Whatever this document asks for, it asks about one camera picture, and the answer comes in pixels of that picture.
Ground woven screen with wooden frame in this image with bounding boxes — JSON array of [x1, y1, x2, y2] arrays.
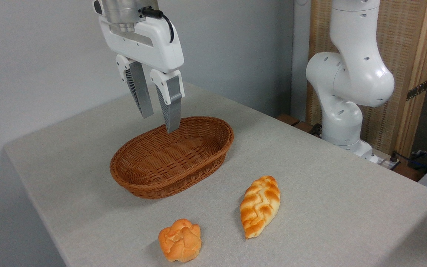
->
[[305, 0, 427, 161]]

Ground long braided bread loaf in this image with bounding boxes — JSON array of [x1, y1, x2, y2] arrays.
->
[[239, 175, 281, 240]]

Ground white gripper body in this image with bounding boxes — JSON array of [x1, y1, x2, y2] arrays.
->
[[99, 16, 185, 74]]

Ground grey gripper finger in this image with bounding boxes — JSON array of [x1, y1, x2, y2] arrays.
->
[[115, 55, 155, 119], [149, 69, 185, 134]]

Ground black floor cable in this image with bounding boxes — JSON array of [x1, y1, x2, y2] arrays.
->
[[390, 150, 427, 175]]

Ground dark metal hinge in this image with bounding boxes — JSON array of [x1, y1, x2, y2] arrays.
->
[[406, 79, 427, 102]]

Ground round knotted bread roll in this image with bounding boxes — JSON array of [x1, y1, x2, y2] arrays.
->
[[158, 218, 202, 263]]

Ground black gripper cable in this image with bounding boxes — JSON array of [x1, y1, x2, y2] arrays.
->
[[140, 7, 175, 43]]

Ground brown wicker oval basket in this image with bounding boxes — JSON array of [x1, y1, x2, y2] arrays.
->
[[109, 116, 235, 200]]

